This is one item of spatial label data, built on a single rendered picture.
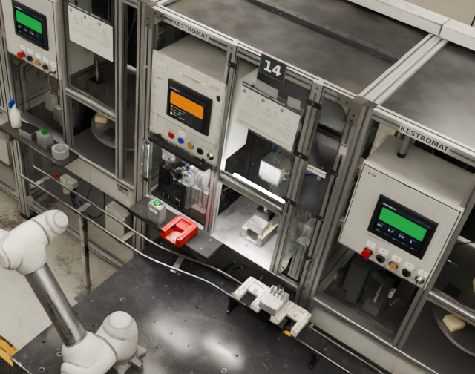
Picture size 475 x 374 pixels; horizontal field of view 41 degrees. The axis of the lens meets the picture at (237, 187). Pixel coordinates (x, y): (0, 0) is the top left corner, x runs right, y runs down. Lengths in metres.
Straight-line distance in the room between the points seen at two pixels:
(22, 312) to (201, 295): 1.30
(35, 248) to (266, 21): 1.40
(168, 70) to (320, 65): 0.72
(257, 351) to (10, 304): 1.74
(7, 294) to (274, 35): 2.44
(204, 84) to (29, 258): 1.05
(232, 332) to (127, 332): 0.60
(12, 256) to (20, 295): 1.66
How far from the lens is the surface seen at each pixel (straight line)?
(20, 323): 4.15
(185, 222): 3.34
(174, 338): 3.19
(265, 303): 3.06
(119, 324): 2.90
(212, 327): 3.25
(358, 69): 2.71
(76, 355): 2.83
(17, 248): 2.63
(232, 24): 2.87
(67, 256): 4.46
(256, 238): 3.36
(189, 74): 2.87
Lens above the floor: 3.29
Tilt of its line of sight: 41 degrees down
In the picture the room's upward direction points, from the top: 9 degrees clockwise
